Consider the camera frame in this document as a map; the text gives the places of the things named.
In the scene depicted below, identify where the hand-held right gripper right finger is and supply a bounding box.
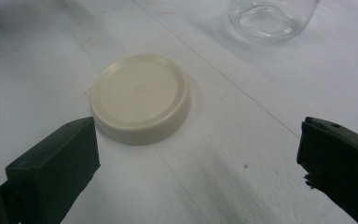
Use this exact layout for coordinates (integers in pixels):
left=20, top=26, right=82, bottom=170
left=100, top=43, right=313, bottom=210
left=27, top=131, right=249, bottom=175
left=296, top=116, right=358, bottom=224

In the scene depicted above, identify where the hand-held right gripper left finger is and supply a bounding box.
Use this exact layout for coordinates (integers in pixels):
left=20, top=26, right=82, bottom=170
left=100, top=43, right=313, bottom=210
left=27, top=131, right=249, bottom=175
left=5, top=116, right=102, bottom=224

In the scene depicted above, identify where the cream plastic jar lid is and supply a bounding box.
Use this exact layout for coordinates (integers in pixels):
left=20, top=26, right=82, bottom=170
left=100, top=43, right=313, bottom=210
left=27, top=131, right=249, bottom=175
left=89, top=53, right=191, bottom=147

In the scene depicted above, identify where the clear glass jar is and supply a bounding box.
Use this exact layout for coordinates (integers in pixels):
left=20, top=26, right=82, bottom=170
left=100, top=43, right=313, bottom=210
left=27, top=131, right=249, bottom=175
left=227, top=0, right=321, bottom=45

